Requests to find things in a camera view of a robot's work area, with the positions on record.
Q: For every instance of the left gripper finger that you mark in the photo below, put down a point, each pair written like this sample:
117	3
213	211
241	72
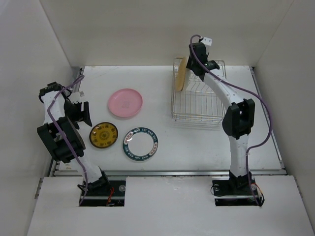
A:
75	125
86	118

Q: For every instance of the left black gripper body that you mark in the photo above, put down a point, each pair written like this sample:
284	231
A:
73	111

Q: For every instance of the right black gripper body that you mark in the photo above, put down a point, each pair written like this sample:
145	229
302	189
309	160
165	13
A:
207	54

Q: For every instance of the brown gold plate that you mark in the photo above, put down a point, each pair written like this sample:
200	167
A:
103	135

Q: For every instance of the pink plastic plate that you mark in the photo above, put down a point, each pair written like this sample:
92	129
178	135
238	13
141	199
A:
125	103

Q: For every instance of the blue rimmed grey plate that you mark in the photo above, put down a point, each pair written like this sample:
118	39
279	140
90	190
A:
140	144

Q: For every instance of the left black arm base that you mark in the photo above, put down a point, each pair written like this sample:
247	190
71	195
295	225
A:
110	195

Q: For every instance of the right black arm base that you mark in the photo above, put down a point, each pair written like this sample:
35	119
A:
224	195

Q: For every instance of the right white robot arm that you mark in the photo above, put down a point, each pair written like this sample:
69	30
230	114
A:
238	119

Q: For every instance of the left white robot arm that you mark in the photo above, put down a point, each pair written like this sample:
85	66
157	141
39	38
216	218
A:
60	134

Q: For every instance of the tan yellow plate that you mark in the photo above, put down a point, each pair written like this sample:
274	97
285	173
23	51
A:
181	75

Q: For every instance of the white plate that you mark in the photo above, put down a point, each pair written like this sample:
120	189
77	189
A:
187	79

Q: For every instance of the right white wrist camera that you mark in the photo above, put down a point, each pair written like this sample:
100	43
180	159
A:
206	41

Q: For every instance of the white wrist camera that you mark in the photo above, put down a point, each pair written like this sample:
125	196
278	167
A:
206	41
75	97

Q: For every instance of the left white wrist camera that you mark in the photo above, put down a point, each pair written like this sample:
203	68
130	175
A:
75	97

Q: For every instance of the metal wire dish rack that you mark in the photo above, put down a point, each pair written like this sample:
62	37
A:
198	103

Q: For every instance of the front aluminium rail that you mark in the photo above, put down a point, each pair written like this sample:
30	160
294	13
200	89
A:
64	173

